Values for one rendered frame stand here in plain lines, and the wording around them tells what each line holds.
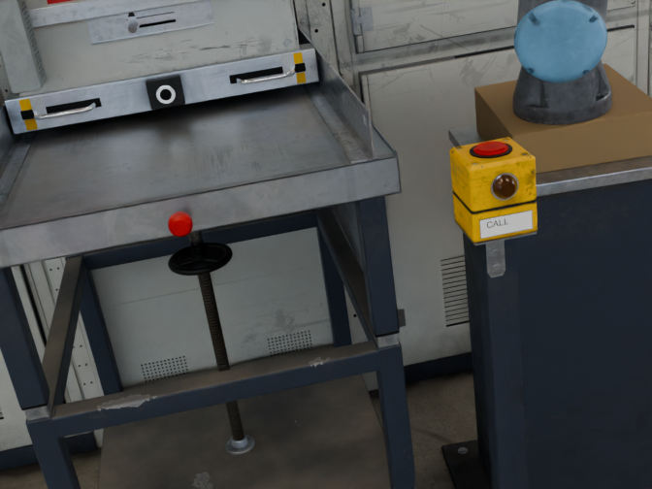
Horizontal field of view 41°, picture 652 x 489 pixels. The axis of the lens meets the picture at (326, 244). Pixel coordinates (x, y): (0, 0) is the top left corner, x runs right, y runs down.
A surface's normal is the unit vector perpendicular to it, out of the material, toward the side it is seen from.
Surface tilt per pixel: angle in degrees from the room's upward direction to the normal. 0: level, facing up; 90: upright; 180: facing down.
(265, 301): 90
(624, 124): 90
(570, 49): 102
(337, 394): 0
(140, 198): 0
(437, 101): 90
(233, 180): 0
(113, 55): 90
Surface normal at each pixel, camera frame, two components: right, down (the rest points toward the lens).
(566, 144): 0.09, 0.41
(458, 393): -0.13, -0.90
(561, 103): -0.25, 0.22
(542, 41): -0.22, 0.62
